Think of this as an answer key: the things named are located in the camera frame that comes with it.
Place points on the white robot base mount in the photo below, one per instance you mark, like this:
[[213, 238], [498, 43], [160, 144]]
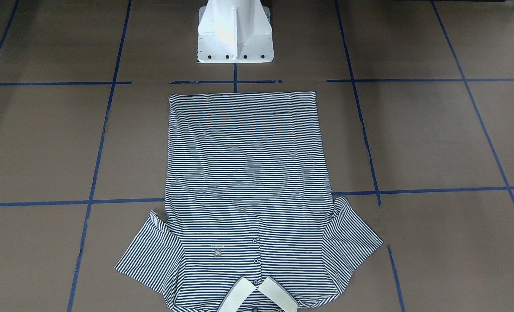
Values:
[[234, 31]]

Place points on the navy white striped polo shirt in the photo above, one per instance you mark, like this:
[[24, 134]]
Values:
[[251, 222]]

